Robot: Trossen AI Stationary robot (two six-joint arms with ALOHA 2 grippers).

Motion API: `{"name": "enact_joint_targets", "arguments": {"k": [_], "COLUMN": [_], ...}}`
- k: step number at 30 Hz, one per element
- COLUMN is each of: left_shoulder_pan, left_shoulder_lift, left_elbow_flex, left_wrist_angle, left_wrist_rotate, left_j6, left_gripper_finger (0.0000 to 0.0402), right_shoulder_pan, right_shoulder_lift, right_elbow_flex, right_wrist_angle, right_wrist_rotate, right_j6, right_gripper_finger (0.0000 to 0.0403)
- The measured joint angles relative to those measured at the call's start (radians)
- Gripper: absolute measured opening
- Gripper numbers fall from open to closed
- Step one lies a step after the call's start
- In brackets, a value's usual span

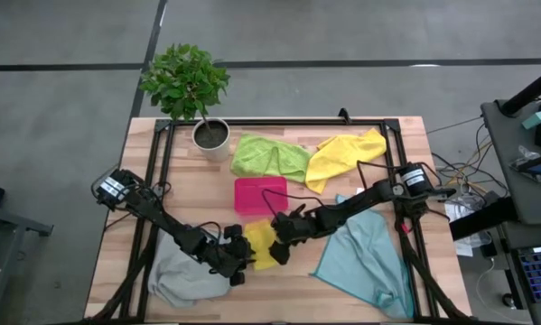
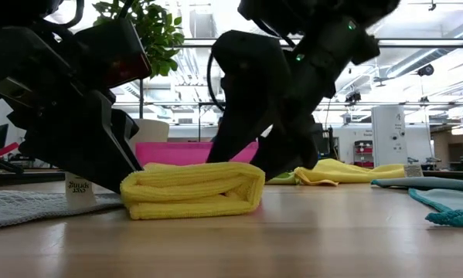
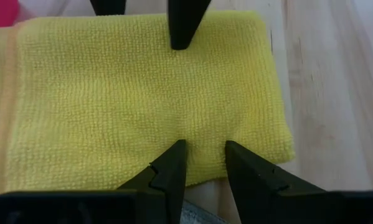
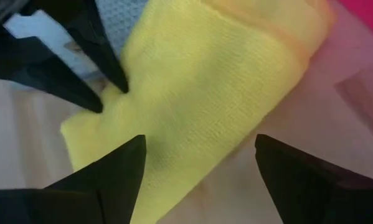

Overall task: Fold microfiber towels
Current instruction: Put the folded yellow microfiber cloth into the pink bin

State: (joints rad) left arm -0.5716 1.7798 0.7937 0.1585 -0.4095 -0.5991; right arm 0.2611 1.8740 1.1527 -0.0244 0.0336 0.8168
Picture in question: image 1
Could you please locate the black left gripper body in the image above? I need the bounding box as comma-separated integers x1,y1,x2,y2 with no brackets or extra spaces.
196,223,249,288

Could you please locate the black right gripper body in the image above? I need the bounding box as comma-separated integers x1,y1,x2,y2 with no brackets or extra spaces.
269,210,328,267

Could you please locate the yellow microfiber towel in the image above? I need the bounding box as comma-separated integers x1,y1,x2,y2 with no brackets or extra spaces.
243,218,281,273
304,127,388,196

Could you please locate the grey microfiber towel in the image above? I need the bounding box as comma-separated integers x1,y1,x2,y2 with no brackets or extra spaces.
146,224,234,310

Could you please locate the green microfiber towel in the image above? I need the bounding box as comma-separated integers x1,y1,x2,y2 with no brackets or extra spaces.
229,133,314,184

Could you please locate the teal blue microfiber towel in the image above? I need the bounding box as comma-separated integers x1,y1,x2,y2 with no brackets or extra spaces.
311,193,416,320

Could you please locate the pink plastic bin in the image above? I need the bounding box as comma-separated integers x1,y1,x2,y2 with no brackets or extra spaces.
233,175,291,217

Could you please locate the white paper sheet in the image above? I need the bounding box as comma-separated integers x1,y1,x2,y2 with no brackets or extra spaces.
443,199,490,259

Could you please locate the green plant in white pot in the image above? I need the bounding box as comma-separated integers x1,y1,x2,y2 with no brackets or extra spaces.
138,42,232,164

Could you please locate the black beam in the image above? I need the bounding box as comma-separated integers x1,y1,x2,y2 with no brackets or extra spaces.
449,197,518,241

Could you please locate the grey side table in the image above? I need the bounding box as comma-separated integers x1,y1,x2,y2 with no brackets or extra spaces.
0,202,54,325

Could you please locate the grey desk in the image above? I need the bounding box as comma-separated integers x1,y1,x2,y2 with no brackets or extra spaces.
480,97,541,227

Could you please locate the small teal box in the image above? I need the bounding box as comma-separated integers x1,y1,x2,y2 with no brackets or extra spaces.
521,110,541,131

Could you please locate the black pole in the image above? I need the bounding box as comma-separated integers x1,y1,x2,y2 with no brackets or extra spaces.
498,62,541,117

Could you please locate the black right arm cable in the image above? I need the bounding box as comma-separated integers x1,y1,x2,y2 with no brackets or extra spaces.
261,160,405,218

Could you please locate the black metal rig frame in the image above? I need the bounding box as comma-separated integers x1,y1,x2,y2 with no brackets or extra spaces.
87,117,474,325

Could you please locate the grey floor cable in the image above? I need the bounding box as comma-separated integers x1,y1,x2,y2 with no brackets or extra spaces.
425,115,484,135

